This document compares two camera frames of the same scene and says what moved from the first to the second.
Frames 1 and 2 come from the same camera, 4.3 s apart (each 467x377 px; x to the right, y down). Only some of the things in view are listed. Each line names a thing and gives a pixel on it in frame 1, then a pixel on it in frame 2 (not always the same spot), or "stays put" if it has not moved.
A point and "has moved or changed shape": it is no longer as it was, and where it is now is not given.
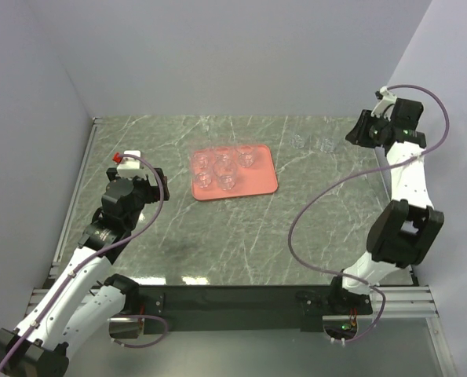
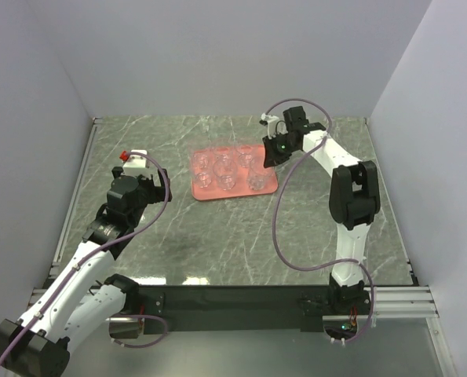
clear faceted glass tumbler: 328,145 has moved or changed shape
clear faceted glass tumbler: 246,155 stays put
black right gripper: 358,135 → 271,159
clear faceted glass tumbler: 224,166 stays put
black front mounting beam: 246,308 stays put
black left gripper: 152,191 stays put
